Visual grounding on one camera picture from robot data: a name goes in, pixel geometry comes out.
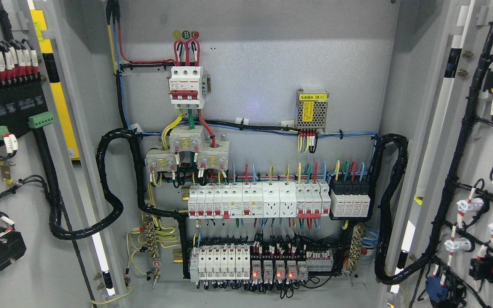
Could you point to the grey current transformer cluster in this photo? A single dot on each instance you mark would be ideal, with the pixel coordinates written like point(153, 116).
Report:
point(195, 144)

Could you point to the white socket breaker row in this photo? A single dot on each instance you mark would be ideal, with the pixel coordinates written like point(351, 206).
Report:
point(278, 199)

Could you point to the metal mesh power supply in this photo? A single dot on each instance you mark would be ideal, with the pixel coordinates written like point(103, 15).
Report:
point(311, 108)

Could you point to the red main circuit breaker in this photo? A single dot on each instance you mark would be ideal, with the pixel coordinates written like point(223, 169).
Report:
point(188, 86)

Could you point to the black surge protector block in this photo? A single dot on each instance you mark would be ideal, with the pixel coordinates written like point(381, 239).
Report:
point(350, 200)

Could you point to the lower relay terminal row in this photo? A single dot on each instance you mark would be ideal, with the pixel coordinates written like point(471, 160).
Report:
point(285, 259)

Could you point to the white lower breaker row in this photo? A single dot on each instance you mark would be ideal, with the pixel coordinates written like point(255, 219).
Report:
point(220, 262)

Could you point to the black digital power meter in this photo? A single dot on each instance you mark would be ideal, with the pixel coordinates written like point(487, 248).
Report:
point(18, 102)

